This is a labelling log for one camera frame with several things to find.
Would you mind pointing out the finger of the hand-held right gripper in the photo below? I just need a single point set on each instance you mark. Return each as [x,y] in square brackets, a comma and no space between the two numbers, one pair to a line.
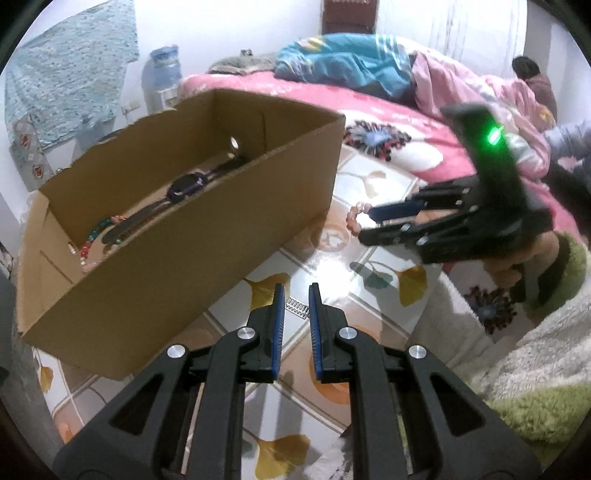
[397,210]
[392,236]

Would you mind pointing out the white curtain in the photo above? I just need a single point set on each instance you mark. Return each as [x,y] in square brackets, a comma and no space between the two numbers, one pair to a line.
[471,27]

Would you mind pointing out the purple smart watch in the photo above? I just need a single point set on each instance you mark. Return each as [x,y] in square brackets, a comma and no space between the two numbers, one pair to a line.
[187,184]

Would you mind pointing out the grey patterned cushion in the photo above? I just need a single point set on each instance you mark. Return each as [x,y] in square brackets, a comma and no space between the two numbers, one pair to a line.
[240,64]

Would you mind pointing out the brown cardboard box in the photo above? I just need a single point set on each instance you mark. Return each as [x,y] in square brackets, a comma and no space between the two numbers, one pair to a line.
[184,286]

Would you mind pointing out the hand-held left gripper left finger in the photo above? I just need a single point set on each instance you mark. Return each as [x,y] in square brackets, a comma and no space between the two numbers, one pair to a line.
[278,341]

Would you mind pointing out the lavender garment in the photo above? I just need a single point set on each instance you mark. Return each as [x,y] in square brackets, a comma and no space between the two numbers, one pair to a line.
[568,138]

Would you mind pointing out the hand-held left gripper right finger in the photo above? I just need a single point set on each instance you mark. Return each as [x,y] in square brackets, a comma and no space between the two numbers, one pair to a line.
[315,341]

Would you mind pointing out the light pink quilt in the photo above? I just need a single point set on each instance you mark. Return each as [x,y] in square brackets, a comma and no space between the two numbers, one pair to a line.
[461,87]

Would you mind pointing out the person's right hand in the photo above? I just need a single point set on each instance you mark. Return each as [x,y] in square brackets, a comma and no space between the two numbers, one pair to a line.
[503,272]

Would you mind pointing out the teal patterned hanging cloth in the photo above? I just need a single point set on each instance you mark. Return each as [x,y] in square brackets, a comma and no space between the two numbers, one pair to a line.
[69,69]

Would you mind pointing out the blue patterned quilt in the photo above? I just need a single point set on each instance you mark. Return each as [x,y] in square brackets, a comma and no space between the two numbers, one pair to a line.
[341,60]

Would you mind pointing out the person's right forearm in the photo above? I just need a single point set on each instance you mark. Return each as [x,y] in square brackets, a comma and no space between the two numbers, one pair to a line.
[568,277]

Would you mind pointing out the pink floral blanket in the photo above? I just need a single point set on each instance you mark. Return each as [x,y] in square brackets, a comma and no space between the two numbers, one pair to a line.
[415,138]

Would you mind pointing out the brown door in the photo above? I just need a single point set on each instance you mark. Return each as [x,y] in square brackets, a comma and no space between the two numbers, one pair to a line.
[351,18]

